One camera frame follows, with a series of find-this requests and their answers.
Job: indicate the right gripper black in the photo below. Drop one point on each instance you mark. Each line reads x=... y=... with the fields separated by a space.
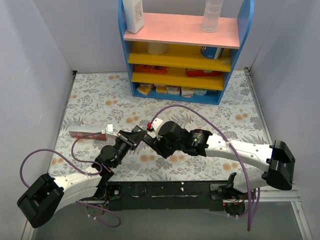
x=155 y=145

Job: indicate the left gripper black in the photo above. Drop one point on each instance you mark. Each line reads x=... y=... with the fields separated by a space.
x=129 y=137

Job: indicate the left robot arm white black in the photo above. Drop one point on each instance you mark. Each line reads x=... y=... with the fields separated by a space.
x=49 y=194

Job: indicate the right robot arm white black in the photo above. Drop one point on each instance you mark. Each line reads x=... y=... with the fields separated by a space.
x=273 y=164

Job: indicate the yellow tissue pack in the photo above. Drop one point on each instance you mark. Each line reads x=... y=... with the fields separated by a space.
x=145 y=88

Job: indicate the floral tablecloth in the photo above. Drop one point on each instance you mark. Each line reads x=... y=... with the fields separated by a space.
x=106 y=98

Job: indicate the red snack box on table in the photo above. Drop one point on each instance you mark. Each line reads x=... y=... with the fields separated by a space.
x=97 y=133

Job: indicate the orange red snack box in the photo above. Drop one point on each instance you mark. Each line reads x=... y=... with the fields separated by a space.
x=145 y=68

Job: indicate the red snack box on shelf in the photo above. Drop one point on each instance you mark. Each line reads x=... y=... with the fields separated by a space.
x=192 y=72

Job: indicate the blue wooden shelf unit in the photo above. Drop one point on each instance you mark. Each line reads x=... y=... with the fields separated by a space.
x=184 y=37

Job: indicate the blue white can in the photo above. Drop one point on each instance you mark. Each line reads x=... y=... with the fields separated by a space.
x=211 y=52

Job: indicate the white plastic bottle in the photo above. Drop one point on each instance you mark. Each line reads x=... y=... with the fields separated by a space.
x=134 y=15

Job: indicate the clear plastic water bottle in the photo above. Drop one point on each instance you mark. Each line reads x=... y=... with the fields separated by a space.
x=211 y=15

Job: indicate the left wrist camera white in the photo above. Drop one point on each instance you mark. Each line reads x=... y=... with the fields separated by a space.
x=110 y=131

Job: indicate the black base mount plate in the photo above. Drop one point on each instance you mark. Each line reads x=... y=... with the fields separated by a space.
x=163 y=195

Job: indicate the aluminium frame rail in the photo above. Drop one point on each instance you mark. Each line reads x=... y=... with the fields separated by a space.
x=270 y=194

